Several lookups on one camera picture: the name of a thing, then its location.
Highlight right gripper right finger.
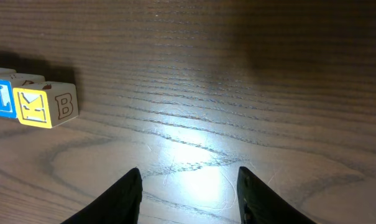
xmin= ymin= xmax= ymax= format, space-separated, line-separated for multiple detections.
xmin=237 ymin=166 xmax=314 ymax=224

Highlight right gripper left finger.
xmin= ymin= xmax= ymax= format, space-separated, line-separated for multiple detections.
xmin=62 ymin=168 xmax=143 ymax=224

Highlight yellow top wooden block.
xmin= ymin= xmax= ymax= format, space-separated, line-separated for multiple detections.
xmin=13 ymin=82 xmax=79 ymax=129

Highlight blue letter I block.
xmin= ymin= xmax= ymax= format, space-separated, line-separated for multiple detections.
xmin=0 ymin=73 xmax=45 ymax=119

